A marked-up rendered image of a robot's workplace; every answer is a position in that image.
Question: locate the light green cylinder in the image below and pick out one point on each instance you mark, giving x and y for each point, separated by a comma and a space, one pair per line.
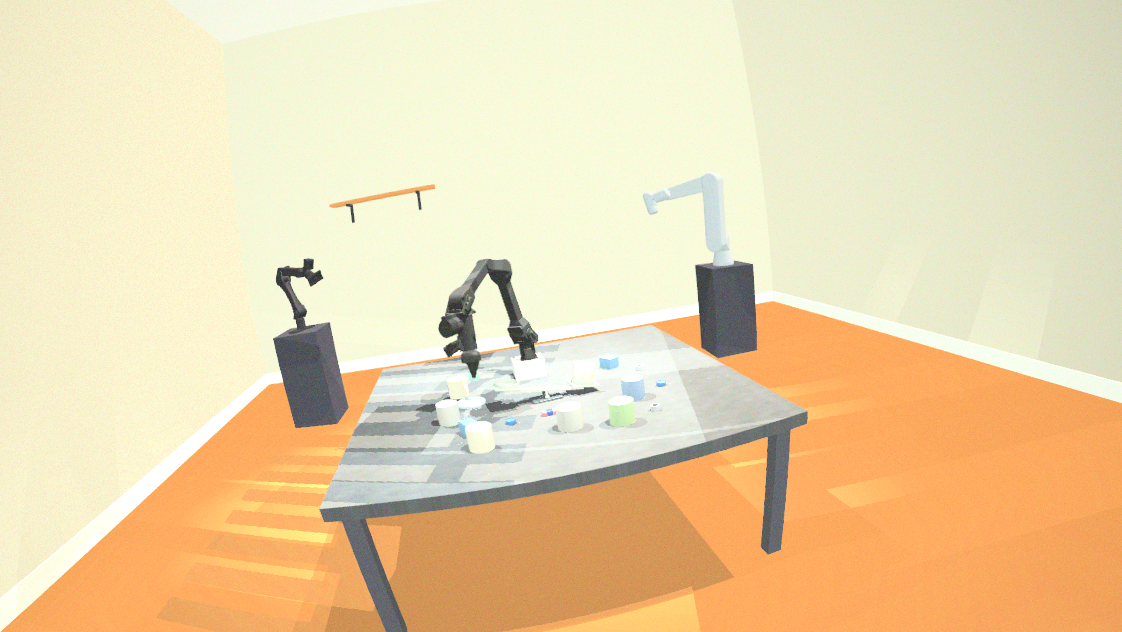
621, 411

